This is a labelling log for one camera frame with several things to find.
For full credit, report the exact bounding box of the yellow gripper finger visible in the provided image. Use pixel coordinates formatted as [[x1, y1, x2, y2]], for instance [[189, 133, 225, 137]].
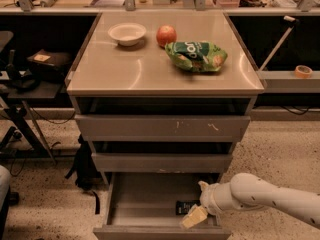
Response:
[[180, 205, 208, 229]]

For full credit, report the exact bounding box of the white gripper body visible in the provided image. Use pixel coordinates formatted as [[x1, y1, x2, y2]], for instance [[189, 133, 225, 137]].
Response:
[[198, 181, 220, 215]]

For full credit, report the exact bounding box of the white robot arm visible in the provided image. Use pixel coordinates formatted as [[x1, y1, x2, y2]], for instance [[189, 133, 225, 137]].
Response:
[[180, 173, 320, 229]]

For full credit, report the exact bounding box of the grey open bottom drawer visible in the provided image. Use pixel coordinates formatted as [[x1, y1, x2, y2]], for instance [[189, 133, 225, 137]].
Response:
[[93, 173, 231, 240]]

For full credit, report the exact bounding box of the grey middle drawer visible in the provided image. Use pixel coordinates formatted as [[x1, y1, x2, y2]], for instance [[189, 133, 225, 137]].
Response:
[[92, 153, 232, 173]]

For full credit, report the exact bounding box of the grey drawer cabinet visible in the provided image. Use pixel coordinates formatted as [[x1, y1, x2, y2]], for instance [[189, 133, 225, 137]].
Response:
[[64, 9, 267, 192]]

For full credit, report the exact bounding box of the grey top drawer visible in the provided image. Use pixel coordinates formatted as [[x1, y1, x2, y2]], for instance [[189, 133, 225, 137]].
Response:
[[75, 115, 250, 142]]

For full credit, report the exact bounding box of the black backpack on floor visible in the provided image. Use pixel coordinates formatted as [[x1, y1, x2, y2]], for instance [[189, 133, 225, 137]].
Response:
[[65, 135, 102, 215]]

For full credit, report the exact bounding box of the green chip bag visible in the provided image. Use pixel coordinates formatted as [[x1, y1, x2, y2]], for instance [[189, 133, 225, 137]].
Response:
[[165, 42, 228, 73]]

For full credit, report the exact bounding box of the orange tape roll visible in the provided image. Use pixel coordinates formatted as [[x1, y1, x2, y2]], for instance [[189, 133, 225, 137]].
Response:
[[294, 65, 313, 79]]

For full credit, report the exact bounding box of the red apple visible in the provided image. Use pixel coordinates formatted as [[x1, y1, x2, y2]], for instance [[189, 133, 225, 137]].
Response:
[[156, 25, 177, 47]]

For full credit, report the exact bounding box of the white bowl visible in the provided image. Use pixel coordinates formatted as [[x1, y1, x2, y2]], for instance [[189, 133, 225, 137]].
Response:
[[108, 23, 146, 47]]

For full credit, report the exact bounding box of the black box with label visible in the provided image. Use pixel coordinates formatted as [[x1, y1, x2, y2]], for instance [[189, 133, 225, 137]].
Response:
[[27, 49, 72, 72]]

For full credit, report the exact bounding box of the black side table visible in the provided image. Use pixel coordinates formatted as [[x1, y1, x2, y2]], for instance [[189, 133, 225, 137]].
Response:
[[0, 72, 64, 163]]

